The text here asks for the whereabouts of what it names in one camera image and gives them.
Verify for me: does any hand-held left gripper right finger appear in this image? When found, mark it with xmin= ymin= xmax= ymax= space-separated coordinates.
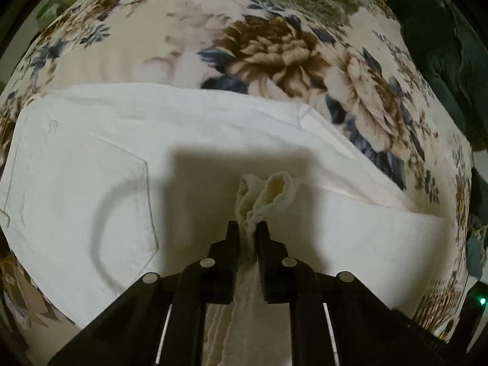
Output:
xmin=255 ymin=221 xmax=464 ymax=366

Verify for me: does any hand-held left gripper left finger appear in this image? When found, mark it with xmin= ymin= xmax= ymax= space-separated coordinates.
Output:
xmin=48 ymin=221 xmax=241 ymax=366

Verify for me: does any floral printed blanket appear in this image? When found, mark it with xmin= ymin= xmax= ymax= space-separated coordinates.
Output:
xmin=0 ymin=0 xmax=475 ymax=355

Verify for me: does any dark green cloth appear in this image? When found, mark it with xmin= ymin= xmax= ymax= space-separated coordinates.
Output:
xmin=385 ymin=0 xmax=488 ymax=149

